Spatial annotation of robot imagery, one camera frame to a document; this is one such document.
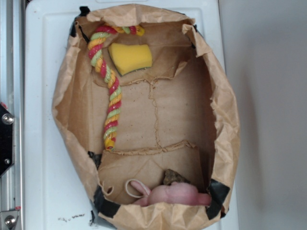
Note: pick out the multicolored twisted rope toy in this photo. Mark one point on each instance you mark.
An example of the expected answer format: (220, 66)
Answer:
(98, 62)

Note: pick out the brown paper bag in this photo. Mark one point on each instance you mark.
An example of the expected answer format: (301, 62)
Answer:
(179, 114)

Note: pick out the yellow green-backed sponge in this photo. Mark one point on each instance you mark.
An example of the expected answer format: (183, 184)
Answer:
(129, 58)

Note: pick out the brown rock-like lump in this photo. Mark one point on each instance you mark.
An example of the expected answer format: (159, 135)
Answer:
(172, 176)

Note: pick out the pink plush bunny toy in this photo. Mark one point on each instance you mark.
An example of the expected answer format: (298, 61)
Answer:
(176, 193)

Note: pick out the black metal bracket with bolts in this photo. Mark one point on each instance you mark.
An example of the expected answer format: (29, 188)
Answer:
(7, 155)

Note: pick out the silver aluminium frame rail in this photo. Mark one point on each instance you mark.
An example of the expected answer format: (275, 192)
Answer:
(11, 195)

